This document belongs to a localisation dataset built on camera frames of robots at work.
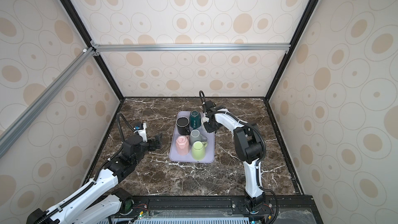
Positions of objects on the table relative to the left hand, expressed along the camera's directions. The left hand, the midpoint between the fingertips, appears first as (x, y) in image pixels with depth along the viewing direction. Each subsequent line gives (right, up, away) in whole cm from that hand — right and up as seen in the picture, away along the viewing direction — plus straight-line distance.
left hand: (158, 132), depth 79 cm
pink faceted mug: (+12, -7, +5) cm, 15 cm away
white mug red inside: (+24, +6, +18) cm, 30 cm away
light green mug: (+20, -9, +3) cm, 23 cm away
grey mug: (+19, -3, +8) cm, 20 cm away
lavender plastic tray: (+27, -16, +11) cm, 33 cm away
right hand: (+29, +1, +19) cm, 35 cm away
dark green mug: (+18, +6, +18) cm, 26 cm away
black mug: (+11, +2, +13) cm, 17 cm away
